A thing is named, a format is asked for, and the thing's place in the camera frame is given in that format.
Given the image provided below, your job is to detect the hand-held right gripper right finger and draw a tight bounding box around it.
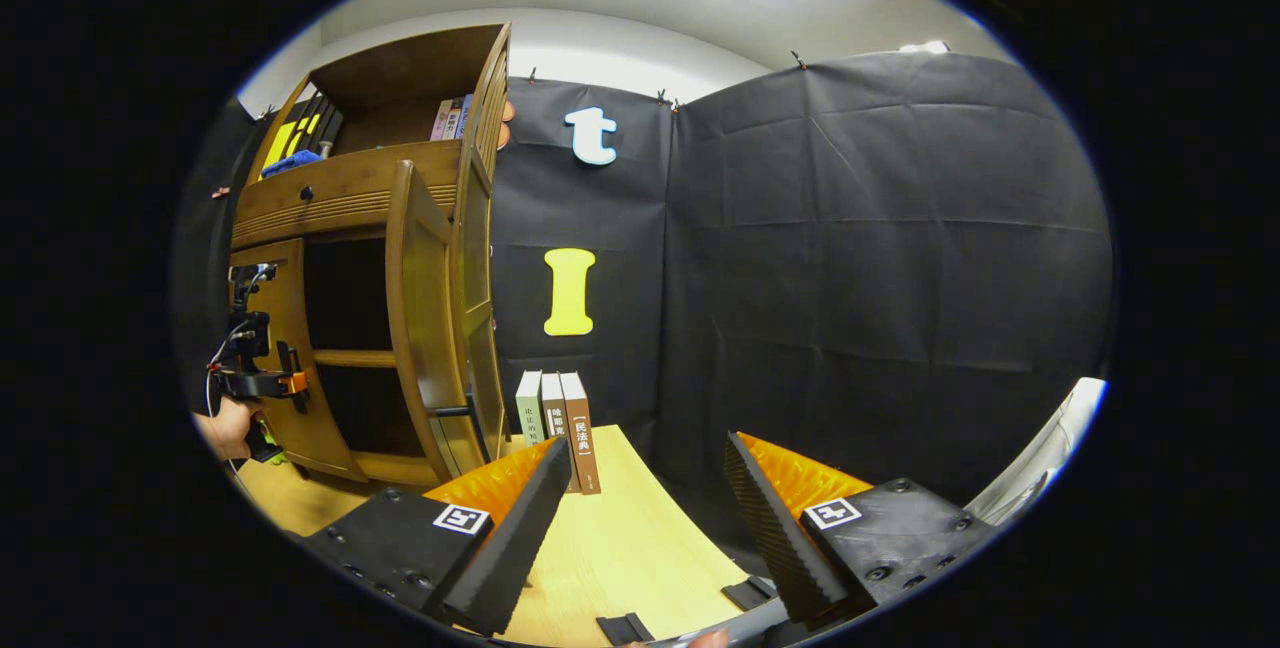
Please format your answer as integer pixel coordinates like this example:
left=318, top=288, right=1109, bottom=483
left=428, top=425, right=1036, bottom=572
left=722, top=431, right=1001, bottom=629

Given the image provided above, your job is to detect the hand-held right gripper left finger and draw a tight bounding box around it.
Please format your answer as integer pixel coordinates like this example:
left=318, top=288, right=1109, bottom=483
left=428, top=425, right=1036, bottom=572
left=300, top=436, right=574, bottom=637

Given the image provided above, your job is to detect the wooden double-door shoe cabinet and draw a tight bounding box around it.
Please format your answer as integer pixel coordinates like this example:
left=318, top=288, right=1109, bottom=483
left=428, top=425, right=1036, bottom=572
left=228, top=23, right=513, bottom=489

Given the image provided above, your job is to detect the wooden cabinet drawer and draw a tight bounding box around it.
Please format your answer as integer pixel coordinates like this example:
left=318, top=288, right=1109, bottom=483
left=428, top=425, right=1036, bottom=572
left=232, top=140, right=463, bottom=249

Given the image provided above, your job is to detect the brown standing book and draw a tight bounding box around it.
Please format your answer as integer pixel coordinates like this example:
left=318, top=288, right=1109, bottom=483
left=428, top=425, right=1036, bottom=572
left=540, top=373, right=573, bottom=494
left=560, top=372, right=602, bottom=495

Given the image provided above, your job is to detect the grey-green standing book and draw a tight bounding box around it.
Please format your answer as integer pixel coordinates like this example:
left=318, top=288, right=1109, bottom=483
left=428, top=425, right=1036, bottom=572
left=515, top=371, right=546, bottom=446

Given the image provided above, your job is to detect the blue cloth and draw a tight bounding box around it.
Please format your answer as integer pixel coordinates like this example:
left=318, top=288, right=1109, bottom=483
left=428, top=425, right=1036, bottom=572
left=262, top=149, right=323, bottom=179

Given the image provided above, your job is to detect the black plastic bracket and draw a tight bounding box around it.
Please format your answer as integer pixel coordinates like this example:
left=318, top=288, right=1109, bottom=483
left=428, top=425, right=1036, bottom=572
left=721, top=575, right=777, bottom=613
left=596, top=612, right=656, bottom=647

